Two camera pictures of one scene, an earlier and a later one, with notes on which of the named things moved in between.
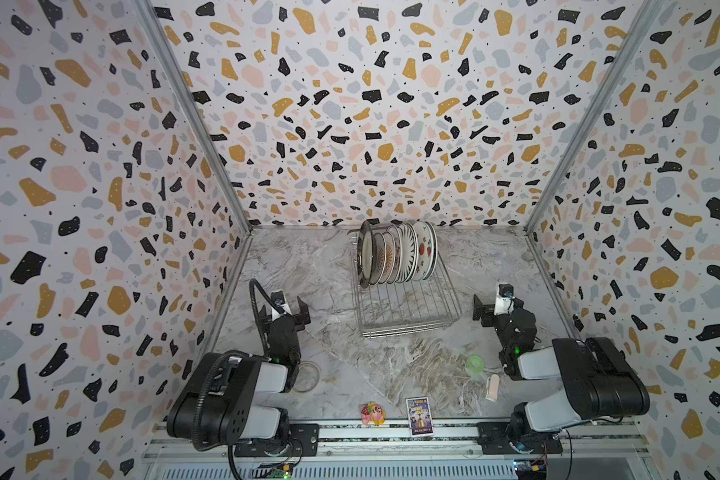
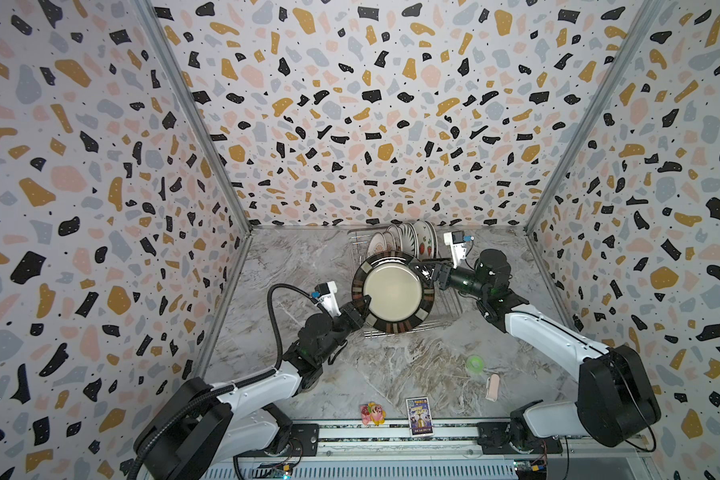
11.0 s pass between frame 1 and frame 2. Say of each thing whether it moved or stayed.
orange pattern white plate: stayed
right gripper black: moved
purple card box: stayed
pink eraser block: stayed
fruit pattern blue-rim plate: stayed
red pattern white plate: stayed
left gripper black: moved
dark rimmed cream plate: moved
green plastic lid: stayed
